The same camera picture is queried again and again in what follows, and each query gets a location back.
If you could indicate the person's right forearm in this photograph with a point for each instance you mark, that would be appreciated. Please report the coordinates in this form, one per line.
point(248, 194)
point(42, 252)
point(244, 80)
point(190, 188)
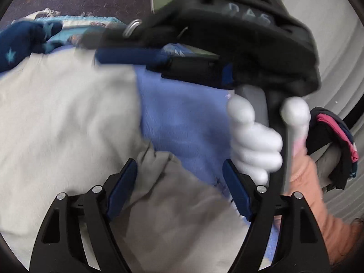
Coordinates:
point(318, 204)

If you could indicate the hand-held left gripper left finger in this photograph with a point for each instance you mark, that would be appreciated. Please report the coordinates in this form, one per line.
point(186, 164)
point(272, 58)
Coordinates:
point(122, 187)

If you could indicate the beige t-shirt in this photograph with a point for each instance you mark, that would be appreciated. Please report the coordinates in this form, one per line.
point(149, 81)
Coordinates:
point(71, 113)

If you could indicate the blue printed bed sheet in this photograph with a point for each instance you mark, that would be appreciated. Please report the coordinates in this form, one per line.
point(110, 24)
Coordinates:
point(182, 119)

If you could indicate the person's right hand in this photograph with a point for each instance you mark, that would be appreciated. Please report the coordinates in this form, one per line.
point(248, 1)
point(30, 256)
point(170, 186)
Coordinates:
point(256, 148)

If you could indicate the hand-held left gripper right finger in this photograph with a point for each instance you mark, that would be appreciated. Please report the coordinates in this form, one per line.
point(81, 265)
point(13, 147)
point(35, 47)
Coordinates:
point(236, 187)

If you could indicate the white quilt with turquoise trim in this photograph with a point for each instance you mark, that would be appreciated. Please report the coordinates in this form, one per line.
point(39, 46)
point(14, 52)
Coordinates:
point(93, 22)

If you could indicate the grey curtain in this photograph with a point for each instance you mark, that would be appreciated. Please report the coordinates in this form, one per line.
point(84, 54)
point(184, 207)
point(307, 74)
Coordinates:
point(335, 48)

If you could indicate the navy star print blanket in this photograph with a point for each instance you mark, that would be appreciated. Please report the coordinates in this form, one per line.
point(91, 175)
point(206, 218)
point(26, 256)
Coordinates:
point(22, 42)

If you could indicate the dark cloth with pink trim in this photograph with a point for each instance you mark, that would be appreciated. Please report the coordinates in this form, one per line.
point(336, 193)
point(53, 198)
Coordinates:
point(327, 128)

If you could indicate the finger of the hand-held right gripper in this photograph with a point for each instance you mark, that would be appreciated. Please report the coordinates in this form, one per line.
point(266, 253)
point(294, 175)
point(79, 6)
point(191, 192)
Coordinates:
point(128, 56)
point(148, 35)

